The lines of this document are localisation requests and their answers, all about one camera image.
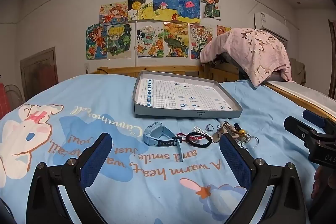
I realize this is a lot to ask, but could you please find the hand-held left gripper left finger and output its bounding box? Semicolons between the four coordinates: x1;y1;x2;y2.
26;133;113;224

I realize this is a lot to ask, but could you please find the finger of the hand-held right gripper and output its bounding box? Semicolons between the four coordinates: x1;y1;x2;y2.
284;116;319;143
302;109;336;132

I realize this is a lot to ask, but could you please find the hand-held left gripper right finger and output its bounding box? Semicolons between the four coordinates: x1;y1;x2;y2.
219;133;311;224

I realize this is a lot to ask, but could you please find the black braided bracelet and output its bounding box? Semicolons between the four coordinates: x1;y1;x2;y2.
185;132;213;148

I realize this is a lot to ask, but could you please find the red cord bracelet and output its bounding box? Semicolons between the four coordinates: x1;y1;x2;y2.
176;132;210;141

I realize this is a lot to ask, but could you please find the blue smartwatch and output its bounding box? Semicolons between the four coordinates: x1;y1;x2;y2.
143;122;185;162

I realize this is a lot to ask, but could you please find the grey cardboard box lid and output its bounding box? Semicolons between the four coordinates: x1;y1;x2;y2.
133;70;242;119

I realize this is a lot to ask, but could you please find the person's right hand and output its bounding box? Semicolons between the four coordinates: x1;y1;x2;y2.
312;165;336;201

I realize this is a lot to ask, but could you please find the white mattress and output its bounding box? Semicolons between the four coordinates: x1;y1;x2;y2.
273;82;336;112

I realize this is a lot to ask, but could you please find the blue printed blanket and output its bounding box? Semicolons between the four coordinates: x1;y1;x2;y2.
0;74;336;224

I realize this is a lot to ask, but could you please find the olive hanging garment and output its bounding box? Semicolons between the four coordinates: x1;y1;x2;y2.
290;59;306;86

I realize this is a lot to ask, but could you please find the pink floral cloth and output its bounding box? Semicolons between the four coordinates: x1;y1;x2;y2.
201;28;293;88

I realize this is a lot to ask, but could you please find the white air conditioner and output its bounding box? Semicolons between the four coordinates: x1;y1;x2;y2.
253;12;290;42

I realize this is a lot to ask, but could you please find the brown wooden door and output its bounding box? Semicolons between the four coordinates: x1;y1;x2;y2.
20;47;59;101

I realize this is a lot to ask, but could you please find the red crate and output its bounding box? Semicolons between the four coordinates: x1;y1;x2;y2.
0;84;12;119

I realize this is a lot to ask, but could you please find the thin wire hoop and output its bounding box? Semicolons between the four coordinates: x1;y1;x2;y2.
240;135;260;149

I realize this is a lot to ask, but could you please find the wire fan guard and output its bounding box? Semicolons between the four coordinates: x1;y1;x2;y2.
4;84;25;111

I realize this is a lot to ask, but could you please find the group of wall drawings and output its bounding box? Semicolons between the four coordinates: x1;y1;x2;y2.
86;0;233;60

